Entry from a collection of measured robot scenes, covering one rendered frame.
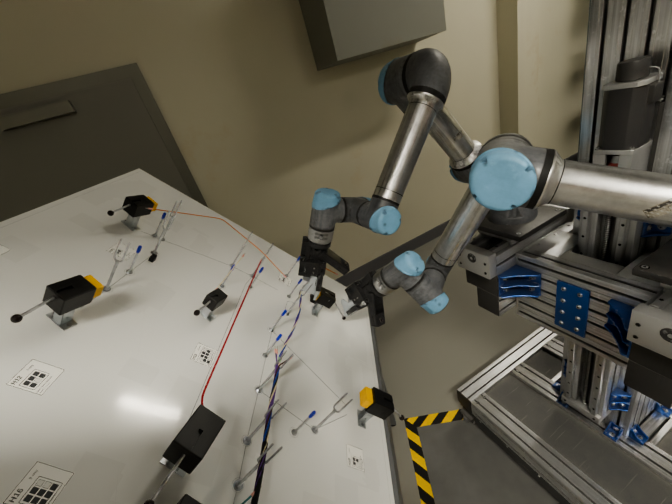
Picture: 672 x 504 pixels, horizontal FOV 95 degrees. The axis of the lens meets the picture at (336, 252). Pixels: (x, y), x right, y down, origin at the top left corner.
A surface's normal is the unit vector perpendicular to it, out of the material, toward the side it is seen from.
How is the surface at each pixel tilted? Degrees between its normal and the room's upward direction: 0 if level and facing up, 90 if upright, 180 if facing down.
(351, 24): 90
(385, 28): 90
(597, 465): 0
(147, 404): 50
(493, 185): 87
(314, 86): 90
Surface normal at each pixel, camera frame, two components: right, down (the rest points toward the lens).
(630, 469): -0.27, -0.85
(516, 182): -0.58, 0.48
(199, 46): 0.44, 0.30
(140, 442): 0.56, -0.73
